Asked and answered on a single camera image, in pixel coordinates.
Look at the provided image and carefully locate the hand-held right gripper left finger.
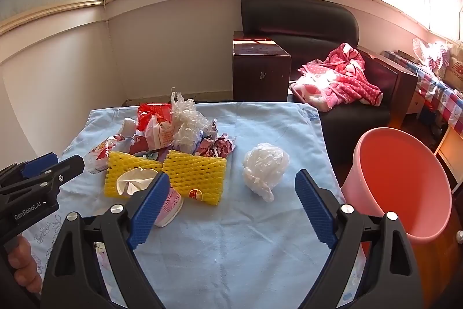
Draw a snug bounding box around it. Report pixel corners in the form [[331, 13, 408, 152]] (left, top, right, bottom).
[[40, 171, 170, 309]]

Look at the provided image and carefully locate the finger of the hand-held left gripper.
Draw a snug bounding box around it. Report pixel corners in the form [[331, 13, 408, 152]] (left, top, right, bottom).
[[0, 155, 85, 197], [0, 152, 58, 181]]

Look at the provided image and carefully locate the dark brown sofa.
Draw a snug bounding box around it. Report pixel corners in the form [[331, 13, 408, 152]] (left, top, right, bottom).
[[240, 0, 418, 165]]

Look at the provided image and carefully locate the translucent plastic bag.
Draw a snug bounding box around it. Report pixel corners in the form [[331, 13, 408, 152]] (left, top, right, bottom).
[[413, 37, 451, 72]]

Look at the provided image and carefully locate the white crumpled tissue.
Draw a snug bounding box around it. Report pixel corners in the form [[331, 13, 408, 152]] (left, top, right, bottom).
[[116, 168, 157, 197]]

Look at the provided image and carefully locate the yellow foam fruit net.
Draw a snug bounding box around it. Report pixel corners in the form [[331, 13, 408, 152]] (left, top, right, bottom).
[[104, 151, 164, 199]]

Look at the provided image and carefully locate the pink dotted blanket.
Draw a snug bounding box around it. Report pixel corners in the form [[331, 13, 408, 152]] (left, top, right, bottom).
[[290, 43, 384, 112]]

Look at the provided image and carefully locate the person's left hand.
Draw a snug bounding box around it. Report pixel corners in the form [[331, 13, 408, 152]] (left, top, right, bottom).
[[5, 236, 43, 294]]

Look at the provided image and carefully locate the yellow foam net red sticker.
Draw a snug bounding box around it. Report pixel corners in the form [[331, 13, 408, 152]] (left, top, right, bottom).
[[163, 150, 227, 205]]

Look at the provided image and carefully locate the pink paper cup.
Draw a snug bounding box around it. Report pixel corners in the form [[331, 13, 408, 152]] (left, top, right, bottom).
[[154, 186, 184, 227]]

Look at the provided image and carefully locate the clear crinkled plastic wrap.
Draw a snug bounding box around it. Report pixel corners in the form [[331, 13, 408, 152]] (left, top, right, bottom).
[[171, 87, 218, 154]]

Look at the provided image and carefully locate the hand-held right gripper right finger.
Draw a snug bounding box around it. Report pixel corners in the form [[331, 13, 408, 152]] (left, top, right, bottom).
[[295, 169, 424, 309]]

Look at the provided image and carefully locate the dark red crumpled wrapper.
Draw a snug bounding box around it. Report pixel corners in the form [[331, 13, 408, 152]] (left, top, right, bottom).
[[197, 133, 236, 158]]

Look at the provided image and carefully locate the light blue cloth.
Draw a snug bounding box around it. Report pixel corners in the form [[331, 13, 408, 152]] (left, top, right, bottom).
[[22, 102, 366, 309]]

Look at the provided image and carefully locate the pink plastic bucket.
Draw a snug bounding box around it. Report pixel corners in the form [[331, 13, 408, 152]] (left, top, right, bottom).
[[342, 128, 453, 244]]

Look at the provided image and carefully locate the checkered tablecloth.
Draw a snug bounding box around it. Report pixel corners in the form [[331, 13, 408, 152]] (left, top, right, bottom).
[[383, 50, 463, 136]]

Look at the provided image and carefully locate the cardboard box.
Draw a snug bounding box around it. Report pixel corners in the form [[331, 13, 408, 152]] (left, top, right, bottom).
[[443, 54, 463, 89]]

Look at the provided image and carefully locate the white orange printed wrapper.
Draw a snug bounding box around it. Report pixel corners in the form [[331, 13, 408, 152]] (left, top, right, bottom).
[[144, 115, 175, 150]]

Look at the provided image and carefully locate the red plastic bag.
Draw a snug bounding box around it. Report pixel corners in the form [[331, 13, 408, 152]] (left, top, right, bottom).
[[137, 103, 173, 130]]

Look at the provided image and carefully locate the dark wooden cabinet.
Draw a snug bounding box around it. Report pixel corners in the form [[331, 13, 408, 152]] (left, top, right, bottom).
[[232, 31, 292, 103]]

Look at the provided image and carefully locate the white red snack packet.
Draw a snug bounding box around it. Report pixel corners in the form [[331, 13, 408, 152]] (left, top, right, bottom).
[[87, 133, 125, 175]]

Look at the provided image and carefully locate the white plastic bag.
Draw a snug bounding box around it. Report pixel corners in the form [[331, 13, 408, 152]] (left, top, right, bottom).
[[242, 143, 291, 203]]

